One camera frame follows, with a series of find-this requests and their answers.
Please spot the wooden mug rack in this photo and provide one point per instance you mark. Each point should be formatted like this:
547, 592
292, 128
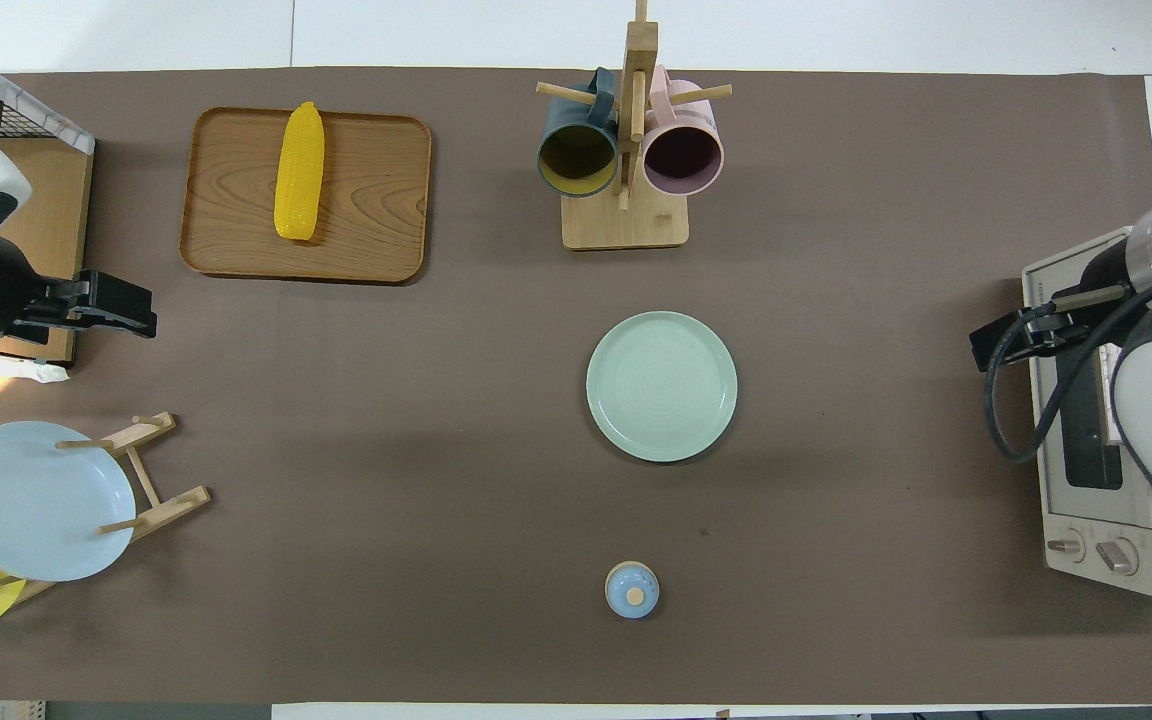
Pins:
626, 225

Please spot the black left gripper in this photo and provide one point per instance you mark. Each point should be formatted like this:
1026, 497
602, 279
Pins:
101, 298

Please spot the pink mug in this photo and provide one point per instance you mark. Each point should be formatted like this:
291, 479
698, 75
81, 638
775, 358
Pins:
684, 158

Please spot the yellow corn cob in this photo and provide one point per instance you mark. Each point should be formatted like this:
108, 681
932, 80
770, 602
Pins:
299, 172

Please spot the light blue plate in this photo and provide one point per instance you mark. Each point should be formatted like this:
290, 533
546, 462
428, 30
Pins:
36, 505

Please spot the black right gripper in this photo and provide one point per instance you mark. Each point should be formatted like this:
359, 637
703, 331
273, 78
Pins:
1021, 338

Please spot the brown table mat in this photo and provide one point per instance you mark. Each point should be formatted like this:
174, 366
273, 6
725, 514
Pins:
436, 450

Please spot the blue jar with cork knob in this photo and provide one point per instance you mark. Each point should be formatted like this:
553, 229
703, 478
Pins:
632, 590

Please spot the light green plate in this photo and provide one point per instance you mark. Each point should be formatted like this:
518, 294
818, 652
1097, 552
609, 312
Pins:
662, 386

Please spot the wooden serving tray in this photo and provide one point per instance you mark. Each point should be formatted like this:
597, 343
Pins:
366, 200

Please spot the dark teal mug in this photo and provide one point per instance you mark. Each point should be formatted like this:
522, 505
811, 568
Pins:
576, 160

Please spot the beige toaster oven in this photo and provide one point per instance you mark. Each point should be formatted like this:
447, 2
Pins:
1086, 500

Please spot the wooden plate rack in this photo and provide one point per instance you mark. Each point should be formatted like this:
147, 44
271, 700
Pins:
161, 505

